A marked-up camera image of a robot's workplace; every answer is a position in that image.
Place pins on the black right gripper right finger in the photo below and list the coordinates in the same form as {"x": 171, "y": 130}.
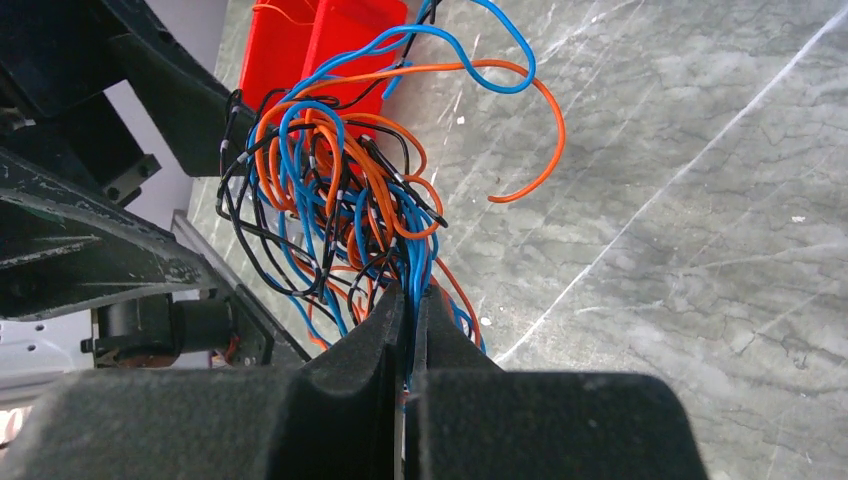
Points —
{"x": 467, "y": 418}

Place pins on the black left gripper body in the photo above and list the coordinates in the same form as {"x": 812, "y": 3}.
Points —
{"x": 55, "y": 69}

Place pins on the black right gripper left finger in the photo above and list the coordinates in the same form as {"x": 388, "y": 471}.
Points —
{"x": 335, "y": 417}

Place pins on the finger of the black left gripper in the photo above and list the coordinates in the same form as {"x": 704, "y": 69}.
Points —
{"x": 64, "y": 249}
{"x": 188, "y": 105}

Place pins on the red plastic bin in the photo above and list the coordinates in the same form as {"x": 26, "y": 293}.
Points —
{"x": 289, "y": 39}

